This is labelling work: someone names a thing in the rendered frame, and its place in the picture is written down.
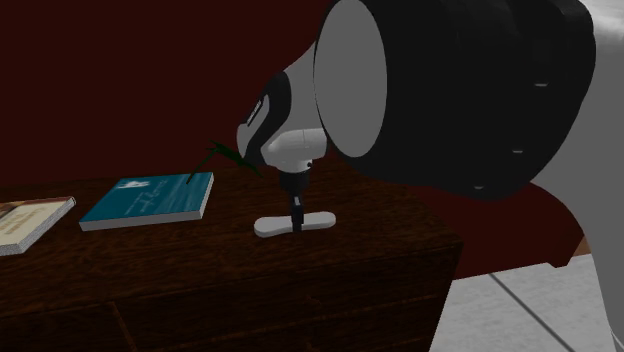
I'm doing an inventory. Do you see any teal book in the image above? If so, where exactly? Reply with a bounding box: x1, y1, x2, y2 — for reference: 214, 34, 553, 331
78, 171, 216, 232

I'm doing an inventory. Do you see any dark red sofa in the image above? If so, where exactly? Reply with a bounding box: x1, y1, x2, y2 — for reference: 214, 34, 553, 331
0, 0, 586, 281

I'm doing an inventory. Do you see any beige book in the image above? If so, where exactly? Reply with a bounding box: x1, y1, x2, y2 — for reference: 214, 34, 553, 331
0, 195, 77, 258

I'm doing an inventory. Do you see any white flat elongated object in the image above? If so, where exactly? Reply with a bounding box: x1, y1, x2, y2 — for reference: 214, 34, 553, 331
253, 210, 338, 239

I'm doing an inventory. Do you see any dark wooden chest of drawers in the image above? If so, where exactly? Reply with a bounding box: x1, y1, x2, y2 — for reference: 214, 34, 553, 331
0, 163, 465, 352

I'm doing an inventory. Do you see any green plant sprig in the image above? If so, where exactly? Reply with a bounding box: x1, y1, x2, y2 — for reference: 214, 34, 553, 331
186, 140, 265, 185

